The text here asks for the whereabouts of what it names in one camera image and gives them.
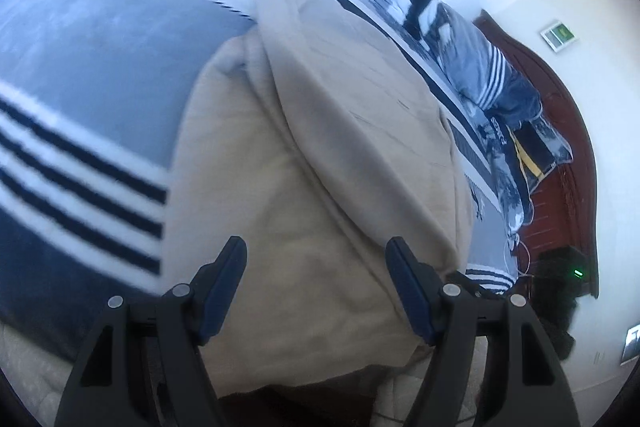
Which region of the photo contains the beige knit garment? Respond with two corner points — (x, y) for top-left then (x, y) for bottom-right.
(162, 0), (474, 395)

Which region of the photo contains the black bedside device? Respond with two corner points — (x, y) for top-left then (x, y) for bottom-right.
(530, 246), (590, 361)

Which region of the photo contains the dark wooden headboard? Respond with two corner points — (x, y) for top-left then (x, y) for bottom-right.
(474, 11), (600, 298)

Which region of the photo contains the navy patterned pillow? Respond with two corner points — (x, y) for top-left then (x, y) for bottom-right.
(463, 98), (574, 242)

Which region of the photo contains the blue striped bed cover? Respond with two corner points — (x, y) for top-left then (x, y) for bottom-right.
(1, 0), (516, 360)

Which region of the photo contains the framed wall picture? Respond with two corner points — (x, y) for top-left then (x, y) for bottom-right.
(539, 20), (578, 53)

